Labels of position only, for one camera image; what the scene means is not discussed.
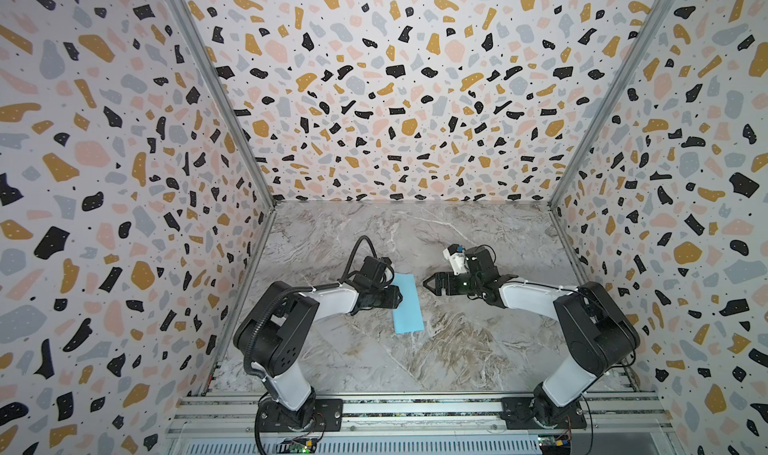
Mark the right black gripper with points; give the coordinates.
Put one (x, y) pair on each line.
(448, 282)

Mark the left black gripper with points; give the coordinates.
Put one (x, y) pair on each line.
(390, 297)

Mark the light blue paper sheet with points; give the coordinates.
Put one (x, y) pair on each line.
(407, 317)

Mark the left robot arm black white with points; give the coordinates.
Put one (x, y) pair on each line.
(273, 333)

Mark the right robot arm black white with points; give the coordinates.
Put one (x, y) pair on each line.
(597, 333)

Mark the left green circuit board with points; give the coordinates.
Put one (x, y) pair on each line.
(301, 445)

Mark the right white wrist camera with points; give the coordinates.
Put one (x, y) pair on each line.
(455, 255)

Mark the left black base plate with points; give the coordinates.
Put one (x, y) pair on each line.
(317, 415)

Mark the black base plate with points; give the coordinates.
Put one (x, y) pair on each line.
(531, 413)
(317, 415)

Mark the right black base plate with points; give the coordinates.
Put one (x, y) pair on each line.
(531, 413)

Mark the right circuit board with wires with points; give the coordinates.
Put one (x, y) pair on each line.
(554, 445)

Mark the aluminium front rail frame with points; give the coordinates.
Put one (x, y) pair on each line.
(425, 423)

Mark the left aluminium corner post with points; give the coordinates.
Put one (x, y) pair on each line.
(187, 28)

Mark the aluminium corner post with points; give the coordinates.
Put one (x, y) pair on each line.
(187, 28)
(623, 77)

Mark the right aluminium corner post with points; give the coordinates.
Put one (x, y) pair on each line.
(623, 77)

